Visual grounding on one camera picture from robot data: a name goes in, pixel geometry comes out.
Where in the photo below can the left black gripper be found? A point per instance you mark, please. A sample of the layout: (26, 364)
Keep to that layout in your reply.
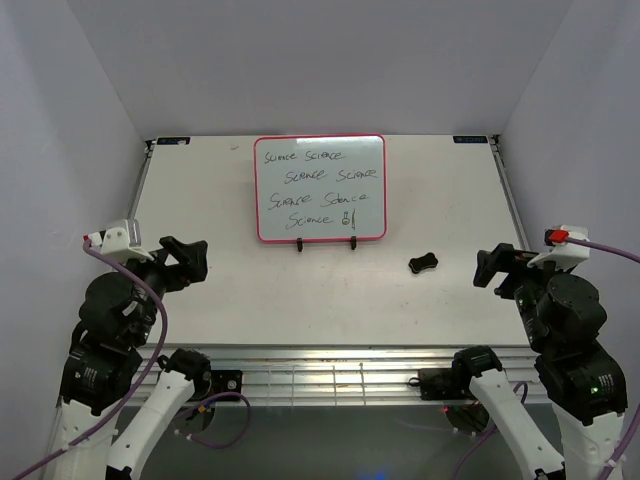
(179, 273)

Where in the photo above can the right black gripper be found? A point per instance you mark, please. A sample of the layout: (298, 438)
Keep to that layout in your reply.
(505, 253)

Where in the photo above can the black whiteboard eraser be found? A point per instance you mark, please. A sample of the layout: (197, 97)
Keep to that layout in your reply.
(425, 262)

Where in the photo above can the pink framed whiteboard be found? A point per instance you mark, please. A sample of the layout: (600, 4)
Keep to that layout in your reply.
(320, 188)

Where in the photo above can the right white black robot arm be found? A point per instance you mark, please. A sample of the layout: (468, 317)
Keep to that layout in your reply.
(562, 317)

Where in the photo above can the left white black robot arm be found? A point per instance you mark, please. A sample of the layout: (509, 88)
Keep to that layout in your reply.
(114, 405)

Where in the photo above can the left blue table label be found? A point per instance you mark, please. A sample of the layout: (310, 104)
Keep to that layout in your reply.
(173, 141)

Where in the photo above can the blue table label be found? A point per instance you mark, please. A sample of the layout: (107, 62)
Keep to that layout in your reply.
(173, 141)
(470, 139)

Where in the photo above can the right blue table label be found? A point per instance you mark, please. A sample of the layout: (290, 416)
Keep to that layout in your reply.
(470, 139)

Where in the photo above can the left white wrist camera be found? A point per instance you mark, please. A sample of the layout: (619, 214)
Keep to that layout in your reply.
(120, 241)

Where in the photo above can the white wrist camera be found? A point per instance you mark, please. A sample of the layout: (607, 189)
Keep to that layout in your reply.
(562, 253)
(120, 241)

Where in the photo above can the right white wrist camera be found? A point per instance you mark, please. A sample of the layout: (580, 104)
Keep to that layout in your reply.
(562, 253)

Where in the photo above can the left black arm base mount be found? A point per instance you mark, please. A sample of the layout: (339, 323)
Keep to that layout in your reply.
(226, 383)

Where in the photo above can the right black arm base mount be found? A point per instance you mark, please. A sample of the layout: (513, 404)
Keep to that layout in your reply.
(439, 384)

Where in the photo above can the aluminium table frame rail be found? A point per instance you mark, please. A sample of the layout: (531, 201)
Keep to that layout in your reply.
(293, 377)

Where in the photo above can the black wire easel stand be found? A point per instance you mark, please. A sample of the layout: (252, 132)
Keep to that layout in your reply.
(300, 242)

